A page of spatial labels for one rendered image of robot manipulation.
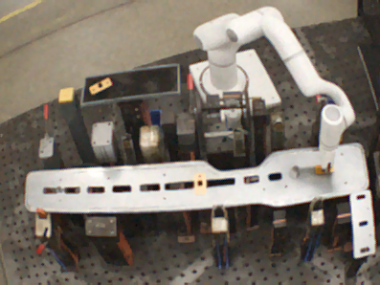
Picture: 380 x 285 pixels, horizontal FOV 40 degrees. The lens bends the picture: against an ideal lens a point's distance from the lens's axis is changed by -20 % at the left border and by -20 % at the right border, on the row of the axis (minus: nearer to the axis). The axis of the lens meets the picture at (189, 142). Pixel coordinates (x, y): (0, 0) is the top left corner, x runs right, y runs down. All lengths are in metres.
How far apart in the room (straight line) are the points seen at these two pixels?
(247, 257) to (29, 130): 1.24
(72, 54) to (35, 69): 0.31
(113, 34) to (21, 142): 1.54
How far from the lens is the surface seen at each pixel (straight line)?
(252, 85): 2.72
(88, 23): 4.32
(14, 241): 2.58
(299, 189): 2.13
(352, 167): 2.20
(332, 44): 3.02
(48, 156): 2.28
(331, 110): 1.90
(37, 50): 4.30
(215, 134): 2.23
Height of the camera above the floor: 2.86
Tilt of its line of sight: 56 degrees down
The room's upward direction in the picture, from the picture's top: 10 degrees counter-clockwise
